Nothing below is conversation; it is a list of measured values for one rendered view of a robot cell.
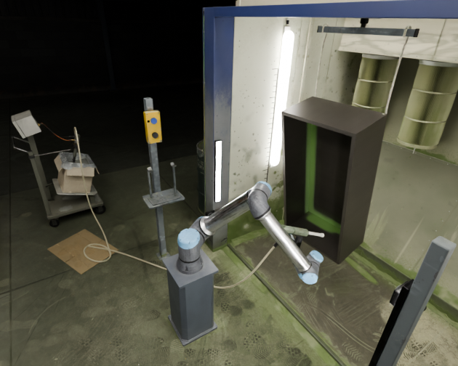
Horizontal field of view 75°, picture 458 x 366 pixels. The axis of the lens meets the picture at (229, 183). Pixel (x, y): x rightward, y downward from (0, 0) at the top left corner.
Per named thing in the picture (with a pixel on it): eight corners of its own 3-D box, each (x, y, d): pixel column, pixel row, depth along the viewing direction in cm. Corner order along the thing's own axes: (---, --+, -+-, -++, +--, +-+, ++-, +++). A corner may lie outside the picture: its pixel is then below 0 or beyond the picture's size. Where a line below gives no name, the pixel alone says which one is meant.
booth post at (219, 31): (204, 242, 335) (201, 7, 226) (218, 237, 343) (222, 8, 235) (212, 252, 321) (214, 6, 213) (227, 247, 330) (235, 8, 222)
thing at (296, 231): (263, 247, 222) (280, 226, 211) (261, 242, 226) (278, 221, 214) (310, 252, 246) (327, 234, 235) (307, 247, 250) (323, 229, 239)
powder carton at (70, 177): (50, 176, 370) (54, 147, 359) (87, 178, 398) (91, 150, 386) (57, 195, 332) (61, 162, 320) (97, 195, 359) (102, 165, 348)
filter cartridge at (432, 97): (403, 160, 265) (435, 60, 226) (384, 146, 297) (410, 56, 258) (444, 161, 266) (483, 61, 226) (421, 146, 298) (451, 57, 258)
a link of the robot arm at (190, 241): (174, 258, 207) (172, 238, 199) (186, 243, 221) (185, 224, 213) (194, 264, 202) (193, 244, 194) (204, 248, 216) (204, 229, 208)
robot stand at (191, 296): (183, 347, 227) (179, 287, 197) (167, 317, 250) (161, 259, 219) (217, 327, 242) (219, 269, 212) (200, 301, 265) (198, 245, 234)
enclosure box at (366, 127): (308, 210, 302) (312, 96, 233) (363, 242, 261) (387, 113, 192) (284, 229, 287) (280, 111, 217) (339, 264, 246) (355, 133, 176)
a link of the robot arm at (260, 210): (253, 196, 168) (322, 283, 177) (259, 186, 178) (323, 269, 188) (238, 204, 174) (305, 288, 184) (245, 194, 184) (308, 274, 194)
